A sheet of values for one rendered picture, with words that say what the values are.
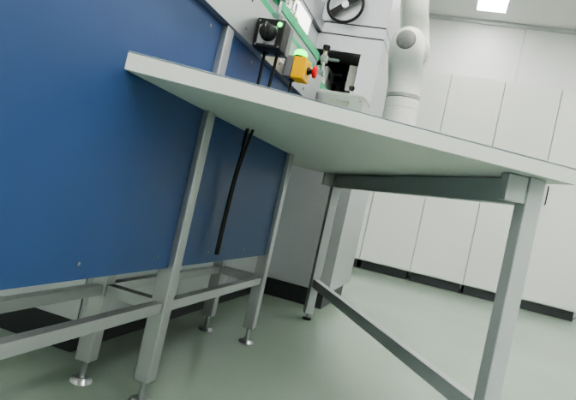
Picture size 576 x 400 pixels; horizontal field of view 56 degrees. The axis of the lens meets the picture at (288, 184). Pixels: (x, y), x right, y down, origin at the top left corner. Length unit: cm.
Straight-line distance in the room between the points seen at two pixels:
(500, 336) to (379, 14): 219
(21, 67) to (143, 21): 30
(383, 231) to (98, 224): 480
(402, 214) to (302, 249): 279
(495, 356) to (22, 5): 111
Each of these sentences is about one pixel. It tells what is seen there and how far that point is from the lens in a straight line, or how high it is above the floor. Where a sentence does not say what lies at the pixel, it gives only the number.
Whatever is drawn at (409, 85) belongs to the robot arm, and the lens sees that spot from 194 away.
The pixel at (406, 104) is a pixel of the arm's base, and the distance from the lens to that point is 193.
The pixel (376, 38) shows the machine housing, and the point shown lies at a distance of 312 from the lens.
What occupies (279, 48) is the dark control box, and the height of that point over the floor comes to 93.
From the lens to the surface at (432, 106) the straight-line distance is 580.
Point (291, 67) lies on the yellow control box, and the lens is 175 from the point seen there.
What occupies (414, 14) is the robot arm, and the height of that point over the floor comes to 128.
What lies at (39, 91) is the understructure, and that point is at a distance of 88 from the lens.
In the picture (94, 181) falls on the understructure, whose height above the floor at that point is 51.
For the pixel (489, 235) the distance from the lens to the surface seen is 568.
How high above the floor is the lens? 55
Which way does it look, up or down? 1 degrees up
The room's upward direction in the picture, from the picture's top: 13 degrees clockwise
